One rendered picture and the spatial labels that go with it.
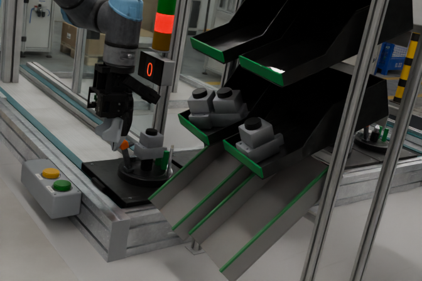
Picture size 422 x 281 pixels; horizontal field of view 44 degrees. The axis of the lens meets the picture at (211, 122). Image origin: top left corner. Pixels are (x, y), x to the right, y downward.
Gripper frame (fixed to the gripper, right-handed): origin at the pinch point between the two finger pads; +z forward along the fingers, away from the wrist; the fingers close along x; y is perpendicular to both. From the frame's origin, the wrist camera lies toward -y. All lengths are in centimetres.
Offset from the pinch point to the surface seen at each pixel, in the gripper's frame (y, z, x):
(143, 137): -7.4, -1.5, -0.4
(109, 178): 0.3, 9.2, -1.2
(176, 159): -23.8, 9.1, -7.3
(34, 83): -18, 14, -104
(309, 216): -13, -4, 50
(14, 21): -9, -10, -107
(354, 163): -83, 9, 11
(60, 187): 13.3, 9.2, 0.0
